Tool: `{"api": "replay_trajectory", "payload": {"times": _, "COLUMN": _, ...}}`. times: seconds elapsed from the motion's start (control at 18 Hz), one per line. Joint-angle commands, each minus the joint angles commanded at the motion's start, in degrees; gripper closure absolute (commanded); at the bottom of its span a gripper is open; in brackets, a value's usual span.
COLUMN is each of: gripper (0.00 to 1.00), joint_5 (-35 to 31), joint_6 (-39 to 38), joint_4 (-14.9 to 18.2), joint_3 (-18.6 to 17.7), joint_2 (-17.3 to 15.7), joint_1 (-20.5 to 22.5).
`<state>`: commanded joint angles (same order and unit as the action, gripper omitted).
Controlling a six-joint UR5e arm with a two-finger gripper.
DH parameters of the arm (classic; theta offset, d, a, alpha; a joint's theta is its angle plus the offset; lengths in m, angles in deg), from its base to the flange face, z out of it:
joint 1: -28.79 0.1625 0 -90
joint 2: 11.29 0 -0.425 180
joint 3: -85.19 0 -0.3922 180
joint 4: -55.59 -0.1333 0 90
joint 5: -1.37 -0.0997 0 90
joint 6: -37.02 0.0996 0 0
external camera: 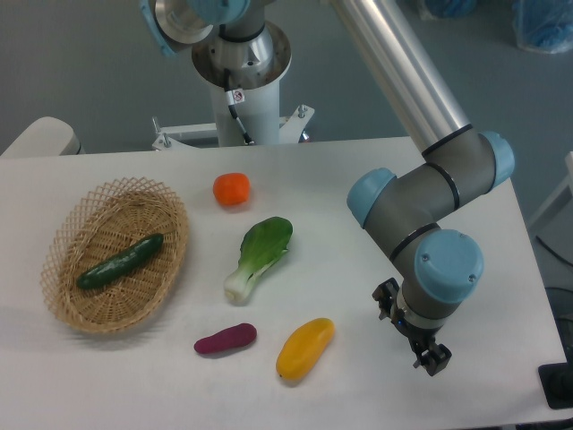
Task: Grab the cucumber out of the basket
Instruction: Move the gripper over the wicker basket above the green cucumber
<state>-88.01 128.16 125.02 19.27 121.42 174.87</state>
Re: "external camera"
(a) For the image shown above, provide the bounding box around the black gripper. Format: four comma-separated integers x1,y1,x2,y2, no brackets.
372,278,451,376

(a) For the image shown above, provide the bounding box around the green cucumber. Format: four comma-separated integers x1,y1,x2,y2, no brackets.
76,233,164,290

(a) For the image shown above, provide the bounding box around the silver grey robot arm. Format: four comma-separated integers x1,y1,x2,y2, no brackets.
139,1,515,374

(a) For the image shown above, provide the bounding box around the woven wicker basket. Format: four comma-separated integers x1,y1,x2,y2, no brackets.
41,177,189,333

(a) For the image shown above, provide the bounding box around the yellow mango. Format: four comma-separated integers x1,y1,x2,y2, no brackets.
276,317,336,382

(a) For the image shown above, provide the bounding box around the black device at edge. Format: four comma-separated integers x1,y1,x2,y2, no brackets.
538,363,572,409

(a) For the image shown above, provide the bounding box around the white furniture leg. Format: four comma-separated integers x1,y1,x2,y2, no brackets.
527,151,572,230

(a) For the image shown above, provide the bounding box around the purple sweet potato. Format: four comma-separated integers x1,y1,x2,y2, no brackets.
193,322,258,355

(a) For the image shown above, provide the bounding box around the green bok choy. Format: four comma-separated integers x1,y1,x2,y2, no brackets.
223,216,294,305

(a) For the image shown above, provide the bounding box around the orange tomato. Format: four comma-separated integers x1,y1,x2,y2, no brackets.
212,172,251,206

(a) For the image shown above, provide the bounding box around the blue plastic bag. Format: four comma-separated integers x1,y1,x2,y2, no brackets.
512,0,572,55

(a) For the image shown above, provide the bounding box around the white chair armrest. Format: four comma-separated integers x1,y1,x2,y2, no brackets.
1,116,85,159

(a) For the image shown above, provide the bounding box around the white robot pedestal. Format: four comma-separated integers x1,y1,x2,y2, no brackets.
152,21,314,151

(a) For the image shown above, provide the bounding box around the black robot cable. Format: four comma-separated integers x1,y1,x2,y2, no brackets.
222,69,256,147

